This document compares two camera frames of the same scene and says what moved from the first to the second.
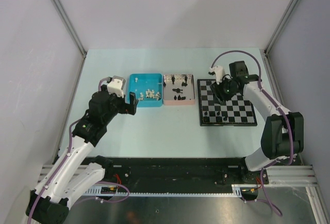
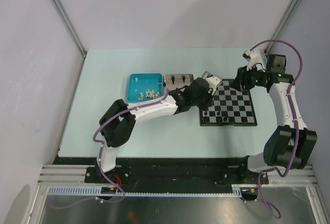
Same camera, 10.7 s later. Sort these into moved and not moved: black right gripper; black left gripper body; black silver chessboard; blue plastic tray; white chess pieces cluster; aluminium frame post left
Moved: black right gripper; black left gripper body
Not moved: blue plastic tray; white chess pieces cluster; aluminium frame post left; black silver chessboard
